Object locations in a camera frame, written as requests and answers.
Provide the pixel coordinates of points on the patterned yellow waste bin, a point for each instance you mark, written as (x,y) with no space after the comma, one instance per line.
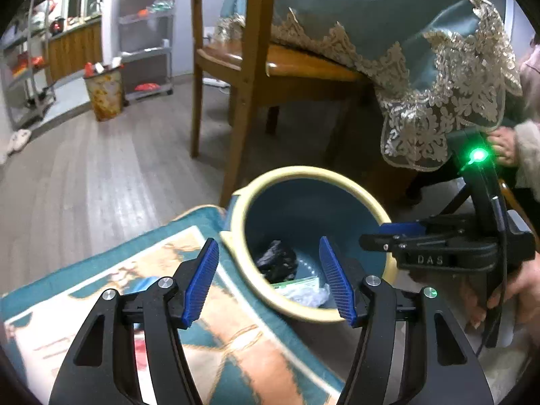
(104,95)

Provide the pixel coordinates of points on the green and white packet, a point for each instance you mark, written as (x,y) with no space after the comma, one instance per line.
(297,283)

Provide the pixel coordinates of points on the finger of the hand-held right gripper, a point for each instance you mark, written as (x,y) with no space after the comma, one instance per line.
(379,242)
(400,228)

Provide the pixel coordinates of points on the person's right hand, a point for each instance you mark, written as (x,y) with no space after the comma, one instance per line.
(525,291)

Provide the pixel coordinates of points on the wooden chair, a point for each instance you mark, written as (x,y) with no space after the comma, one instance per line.
(312,69)
(249,71)

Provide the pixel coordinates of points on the white slippers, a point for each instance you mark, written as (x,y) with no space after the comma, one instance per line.
(19,141)

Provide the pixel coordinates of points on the red packet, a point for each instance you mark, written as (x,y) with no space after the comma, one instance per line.
(145,87)

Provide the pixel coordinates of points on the black plastic bag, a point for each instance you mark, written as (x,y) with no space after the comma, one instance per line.
(276,257)

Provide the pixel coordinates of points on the grey shelf rack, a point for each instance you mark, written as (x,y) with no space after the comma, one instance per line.
(147,29)
(25,71)

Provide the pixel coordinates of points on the blue bin with yellow rim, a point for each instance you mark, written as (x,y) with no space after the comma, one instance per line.
(303,206)

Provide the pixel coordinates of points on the wooden cabinet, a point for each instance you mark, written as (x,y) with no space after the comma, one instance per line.
(76,48)

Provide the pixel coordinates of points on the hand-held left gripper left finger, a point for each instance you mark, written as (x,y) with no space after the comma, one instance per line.
(201,280)

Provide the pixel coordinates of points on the clear plastic wrapper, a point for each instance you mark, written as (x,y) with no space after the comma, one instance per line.
(310,295)

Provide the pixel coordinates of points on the white power strip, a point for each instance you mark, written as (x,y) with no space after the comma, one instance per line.
(217,83)

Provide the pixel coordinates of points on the teal lace-trimmed tablecloth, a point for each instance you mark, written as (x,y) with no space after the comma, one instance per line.
(358,4)

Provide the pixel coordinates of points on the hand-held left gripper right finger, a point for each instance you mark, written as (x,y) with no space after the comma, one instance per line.
(337,280)

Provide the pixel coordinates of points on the printed teal rug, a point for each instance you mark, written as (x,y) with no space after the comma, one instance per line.
(253,346)

